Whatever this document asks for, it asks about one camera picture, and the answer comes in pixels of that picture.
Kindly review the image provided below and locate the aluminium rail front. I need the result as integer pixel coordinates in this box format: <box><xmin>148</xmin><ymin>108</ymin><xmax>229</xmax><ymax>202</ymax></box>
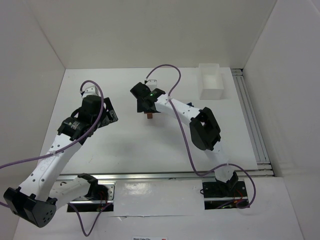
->
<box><xmin>56</xmin><ymin>170</ymin><xmax>275</xmax><ymax>182</ymax></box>

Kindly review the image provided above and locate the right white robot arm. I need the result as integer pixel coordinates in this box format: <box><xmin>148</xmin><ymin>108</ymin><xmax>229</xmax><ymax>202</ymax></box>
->
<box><xmin>130</xmin><ymin>82</ymin><xmax>239</xmax><ymax>192</ymax></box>

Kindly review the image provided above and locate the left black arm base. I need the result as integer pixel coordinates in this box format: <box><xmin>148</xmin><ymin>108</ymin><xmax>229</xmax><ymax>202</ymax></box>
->
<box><xmin>70</xmin><ymin>181</ymin><xmax>116</xmax><ymax>213</ymax></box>

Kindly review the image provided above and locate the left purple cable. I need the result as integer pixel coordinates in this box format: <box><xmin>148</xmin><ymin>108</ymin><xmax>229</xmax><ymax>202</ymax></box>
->
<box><xmin>0</xmin><ymin>79</ymin><xmax>113</xmax><ymax>237</ymax></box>

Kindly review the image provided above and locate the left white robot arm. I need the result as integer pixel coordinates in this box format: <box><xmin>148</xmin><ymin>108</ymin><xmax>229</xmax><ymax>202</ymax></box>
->
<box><xmin>3</xmin><ymin>95</ymin><xmax>118</xmax><ymax>228</ymax></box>

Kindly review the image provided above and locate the white label with text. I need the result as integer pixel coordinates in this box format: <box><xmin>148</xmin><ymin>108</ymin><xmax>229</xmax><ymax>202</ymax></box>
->
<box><xmin>132</xmin><ymin>236</ymin><xmax>168</xmax><ymax>240</ymax></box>

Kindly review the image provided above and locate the aluminium rail right side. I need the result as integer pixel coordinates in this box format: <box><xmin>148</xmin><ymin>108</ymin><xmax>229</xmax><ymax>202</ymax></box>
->
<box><xmin>231</xmin><ymin>68</ymin><xmax>275</xmax><ymax>177</ymax></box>

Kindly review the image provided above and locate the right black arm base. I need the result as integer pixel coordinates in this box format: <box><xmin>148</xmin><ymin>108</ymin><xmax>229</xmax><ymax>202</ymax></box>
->
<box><xmin>199</xmin><ymin>180</ymin><xmax>249</xmax><ymax>210</ymax></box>

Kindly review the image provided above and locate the white perforated plastic bin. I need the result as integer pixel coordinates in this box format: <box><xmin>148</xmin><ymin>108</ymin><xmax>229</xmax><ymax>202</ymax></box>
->
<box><xmin>197</xmin><ymin>63</ymin><xmax>224</xmax><ymax>101</ymax></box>

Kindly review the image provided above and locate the aluminium rail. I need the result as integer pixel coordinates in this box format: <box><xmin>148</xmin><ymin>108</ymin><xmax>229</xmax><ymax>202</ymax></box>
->
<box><xmin>231</xmin><ymin>68</ymin><xmax>275</xmax><ymax>177</ymax></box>
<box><xmin>56</xmin><ymin>170</ymin><xmax>275</xmax><ymax>182</ymax></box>

